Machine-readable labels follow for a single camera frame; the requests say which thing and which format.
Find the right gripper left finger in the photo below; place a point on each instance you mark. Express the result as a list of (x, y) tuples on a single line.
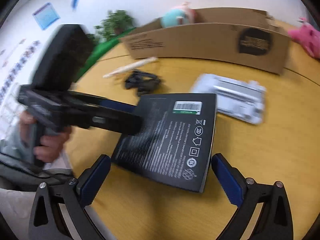
[(46, 219)]

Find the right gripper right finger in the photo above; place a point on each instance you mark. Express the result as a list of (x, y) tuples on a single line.
[(275, 219)]

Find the black Ugreen box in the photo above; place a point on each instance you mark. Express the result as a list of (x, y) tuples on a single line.
[(175, 143)]

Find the pig plush teal body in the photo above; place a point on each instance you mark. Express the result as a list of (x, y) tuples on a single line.
[(178, 15)]

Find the grey sleeve left forearm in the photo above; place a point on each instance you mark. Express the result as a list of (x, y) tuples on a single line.
[(14, 150)]

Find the person left hand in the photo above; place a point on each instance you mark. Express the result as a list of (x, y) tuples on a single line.
[(50, 145)]

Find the beige stick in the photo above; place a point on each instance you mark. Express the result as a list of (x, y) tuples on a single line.
[(131, 66)]

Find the green potted plant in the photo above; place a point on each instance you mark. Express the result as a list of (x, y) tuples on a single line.
[(115, 23)]

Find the white metal phone stand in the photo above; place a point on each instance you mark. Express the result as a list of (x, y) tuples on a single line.
[(238, 99)]

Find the cardboard box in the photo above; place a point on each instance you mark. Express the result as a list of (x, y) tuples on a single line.
[(242, 36)]

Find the pink bear plush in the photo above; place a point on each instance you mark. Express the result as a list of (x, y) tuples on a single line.
[(307, 36)]

